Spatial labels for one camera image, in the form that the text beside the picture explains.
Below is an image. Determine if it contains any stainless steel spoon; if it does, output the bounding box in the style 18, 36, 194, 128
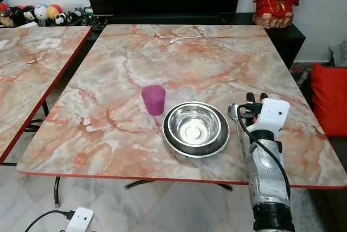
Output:
228, 102, 247, 160

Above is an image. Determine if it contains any stainless steel bowl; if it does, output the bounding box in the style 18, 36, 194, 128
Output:
168, 104, 223, 147

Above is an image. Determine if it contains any red cushion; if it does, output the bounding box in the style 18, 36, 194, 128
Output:
310, 62, 347, 138

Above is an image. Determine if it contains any dark steel plate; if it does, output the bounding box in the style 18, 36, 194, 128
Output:
162, 101, 231, 159

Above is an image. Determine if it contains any grey cloth bundle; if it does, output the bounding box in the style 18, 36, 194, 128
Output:
329, 37, 347, 69

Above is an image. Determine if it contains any red laughing Buddha statue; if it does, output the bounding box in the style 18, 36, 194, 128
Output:
252, 0, 309, 30

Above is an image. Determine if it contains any purple plastic cup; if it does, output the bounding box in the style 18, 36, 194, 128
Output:
142, 85, 166, 117

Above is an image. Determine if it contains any red brown plush toy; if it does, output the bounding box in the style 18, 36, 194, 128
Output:
0, 2, 15, 28

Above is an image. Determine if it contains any black mouse plush toy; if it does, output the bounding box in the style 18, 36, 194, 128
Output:
13, 8, 34, 28

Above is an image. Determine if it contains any white blue plush toy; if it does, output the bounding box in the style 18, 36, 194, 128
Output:
34, 4, 48, 22

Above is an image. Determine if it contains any black white plush toy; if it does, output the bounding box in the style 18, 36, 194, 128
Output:
54, 13, 69, 26

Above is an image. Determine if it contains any orange red plush toy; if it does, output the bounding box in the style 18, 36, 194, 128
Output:
47, 4, 65, 21

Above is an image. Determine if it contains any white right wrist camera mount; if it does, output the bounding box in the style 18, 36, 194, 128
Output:
256, 98, 291, 134

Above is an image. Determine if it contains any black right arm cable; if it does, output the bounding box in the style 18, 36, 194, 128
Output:
237, 105, 292, 200

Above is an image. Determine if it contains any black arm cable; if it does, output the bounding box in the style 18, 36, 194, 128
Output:
237, 105, 292, 200
24, 209, 76, 232

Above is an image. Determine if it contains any thin white cable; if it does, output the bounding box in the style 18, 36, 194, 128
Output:
169, 27, 207, 44

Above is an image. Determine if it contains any black metal table frame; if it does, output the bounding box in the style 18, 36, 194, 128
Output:
0, 101, 50, 167

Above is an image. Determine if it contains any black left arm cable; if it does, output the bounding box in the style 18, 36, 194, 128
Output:
24, 209, 76, 232

